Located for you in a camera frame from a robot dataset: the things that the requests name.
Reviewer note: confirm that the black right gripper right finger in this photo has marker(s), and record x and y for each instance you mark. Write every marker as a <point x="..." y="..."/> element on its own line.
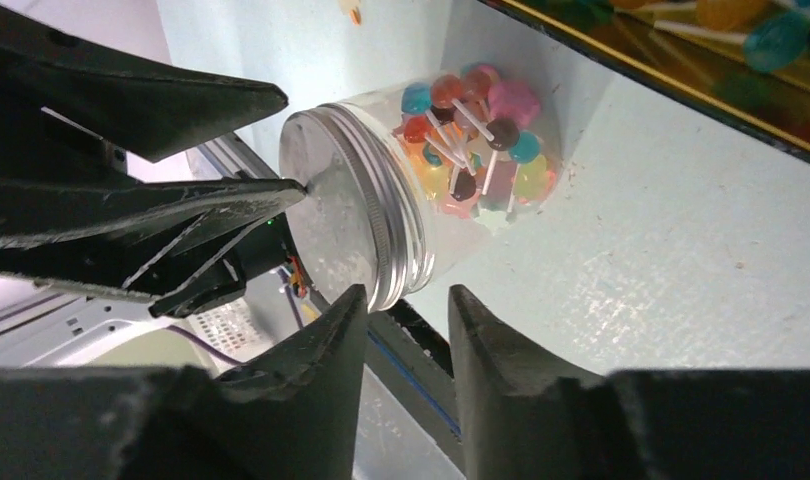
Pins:
<point x="526" y="413"/>

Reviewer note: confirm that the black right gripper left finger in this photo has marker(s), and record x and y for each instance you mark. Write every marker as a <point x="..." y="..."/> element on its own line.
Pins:
<point x="290" y="413"/>

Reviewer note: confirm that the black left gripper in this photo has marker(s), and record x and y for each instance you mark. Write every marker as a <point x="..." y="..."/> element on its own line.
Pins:
<point x="121" y="243"/>

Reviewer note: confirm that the clear plastic jar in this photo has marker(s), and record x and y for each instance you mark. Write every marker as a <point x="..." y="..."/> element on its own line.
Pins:
<point x="447" y="166"/>

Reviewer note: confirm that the silver metal jar lid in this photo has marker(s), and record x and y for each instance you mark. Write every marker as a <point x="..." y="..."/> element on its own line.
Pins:
<point x="362" y="219"/>

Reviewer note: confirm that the cream popsicle candy on table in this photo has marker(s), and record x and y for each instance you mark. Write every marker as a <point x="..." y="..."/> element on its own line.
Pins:
<point x="351" y="8"/>

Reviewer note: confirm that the tin of lollipops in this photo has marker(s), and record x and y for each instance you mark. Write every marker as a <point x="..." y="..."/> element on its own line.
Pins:
<point x="745" y="64"/>

